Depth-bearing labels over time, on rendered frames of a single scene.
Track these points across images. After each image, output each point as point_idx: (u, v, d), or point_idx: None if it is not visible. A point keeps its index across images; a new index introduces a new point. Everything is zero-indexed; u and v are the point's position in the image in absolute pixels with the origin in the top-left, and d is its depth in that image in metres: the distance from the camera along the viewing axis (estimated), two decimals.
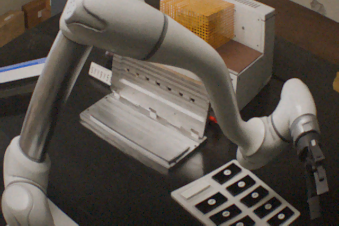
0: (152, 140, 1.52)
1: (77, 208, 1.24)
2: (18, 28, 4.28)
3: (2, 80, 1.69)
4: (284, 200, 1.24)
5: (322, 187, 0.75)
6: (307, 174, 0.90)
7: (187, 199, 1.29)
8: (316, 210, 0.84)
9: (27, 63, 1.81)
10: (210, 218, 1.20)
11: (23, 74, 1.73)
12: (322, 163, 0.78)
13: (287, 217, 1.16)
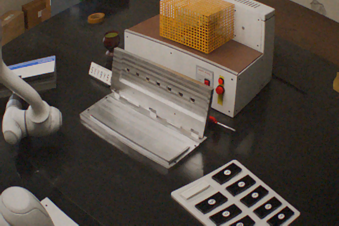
0: (152, 140, 1.52)
1: (77, 208, 1.24)
2: (18, 28, 4.28)
3: None
4: (284, 200, 1.24)
5: None
6: None
7: (187, 199, 1.29)
8: None
9: (27, 63, 1.81)
10: (210, 218, 1.20)
11: (23, 74, 1.73)
12: None
13: (287, 217, 1.16)
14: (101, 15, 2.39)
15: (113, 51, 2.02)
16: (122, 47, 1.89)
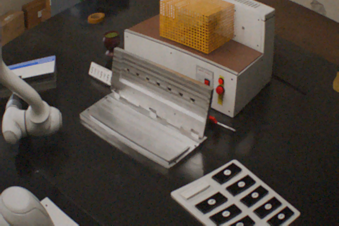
0: (152, 140, 1.52)
1: (77, 208, 1.24)
2: (18, 28, 4.28)
3: None
4: (284, 200, 1.24)
5: None
6: None
7: (187, 199, 1.29)
8: None
9: (27, 63, 1.81)
10: (210, 218, 1.20)
11: (22, 74, 1.73)
12: None
13: (287, 217, 1.16)
14: (101, 15, 2.39)
15: (113, 51, 2.02)
16: (122, 47, 1.89)
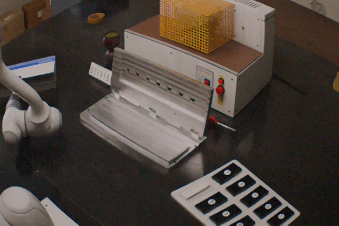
0: (152, 140, 1.52)
1: (77, 208, 1.24)
2: (18, 28, 4.28)
3: None
4: (284, 200, 1.24)
5: None
6: None
7: (187, 199, 1.29)
8: None
9: (27, 63, 1.81)
10: (210, 218, 1.20)
11: (22, 74, 1.72)
12: None
13: (287, 217, 1.16)
14: (101, 15, 2.39)
15: (113, 51, 2.02)
16: (122, 47, 1.89)
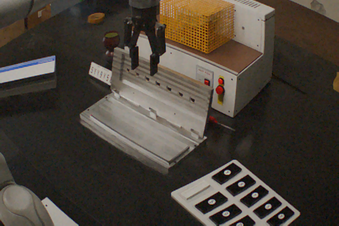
0: (152, 140, 1.52)
1: (77, 208, 1.24)
2: (18, 28, 4.28)
3: (2, 80, 1.69)
4: (284, 200, 1.24)
5: (155, 69, 1.31)
6: (136, 30, 1.24)
7: (187, 199, 1.29)
8: (136, 61, 1.33)
9: (27, 63, 1.81)
10: (210, 218, 1.20)
11: (23, 74, 1.73)
12: None
13: (287, 217, 1.16)
14: (101, 15, 2.39)
15: (113, 51, 2.02)
16: (122, 47, 1.89)
